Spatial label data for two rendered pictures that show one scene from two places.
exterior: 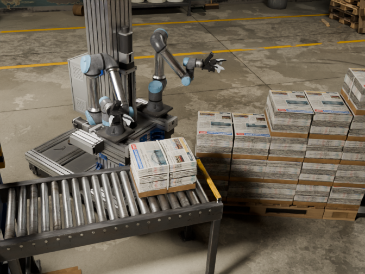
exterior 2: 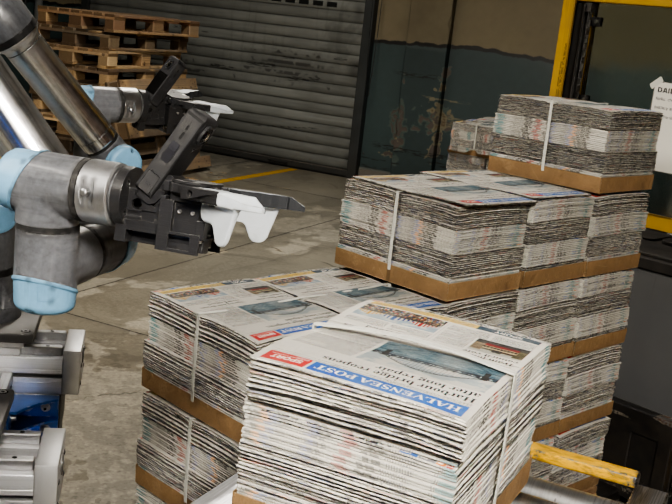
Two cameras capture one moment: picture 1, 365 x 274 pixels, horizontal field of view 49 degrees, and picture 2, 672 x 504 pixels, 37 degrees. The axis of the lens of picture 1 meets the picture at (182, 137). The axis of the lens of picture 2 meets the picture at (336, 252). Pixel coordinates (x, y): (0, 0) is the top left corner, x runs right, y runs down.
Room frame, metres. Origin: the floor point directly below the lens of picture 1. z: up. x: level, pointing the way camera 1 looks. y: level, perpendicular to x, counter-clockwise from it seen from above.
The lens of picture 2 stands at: (1.31, 1.13, 1.44)
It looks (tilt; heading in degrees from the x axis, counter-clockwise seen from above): 13 degrees down; 314
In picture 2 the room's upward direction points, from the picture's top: 6 degrees clockwise
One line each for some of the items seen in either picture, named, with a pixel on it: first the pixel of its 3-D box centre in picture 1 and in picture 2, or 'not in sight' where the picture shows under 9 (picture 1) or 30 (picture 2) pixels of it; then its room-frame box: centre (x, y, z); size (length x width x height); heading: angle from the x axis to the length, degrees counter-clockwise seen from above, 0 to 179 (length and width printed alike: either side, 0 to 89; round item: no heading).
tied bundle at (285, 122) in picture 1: (287, 113); (430, 233); (2.86, -0.83, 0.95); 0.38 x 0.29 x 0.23; 179
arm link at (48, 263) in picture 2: (109, 116); (53, 263); (2.38, 0.50, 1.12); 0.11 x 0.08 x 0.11; 119
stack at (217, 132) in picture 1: (260, 165); (370, 440); (2.86, -0.70, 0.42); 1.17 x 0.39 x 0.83; 89
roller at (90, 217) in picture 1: (88, 200); not in sight; (1.90, 0.57, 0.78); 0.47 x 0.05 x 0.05; 19
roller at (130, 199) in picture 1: (128, 194); not in sight; (1.98, 0.33, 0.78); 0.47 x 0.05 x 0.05; 19
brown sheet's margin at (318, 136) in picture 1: (321, 124); (497, 257); (2.85, -1.13, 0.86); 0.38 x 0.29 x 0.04; 0
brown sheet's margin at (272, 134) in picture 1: (284, 122); (426, 267); (2.85, -0.83, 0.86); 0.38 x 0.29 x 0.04; 179
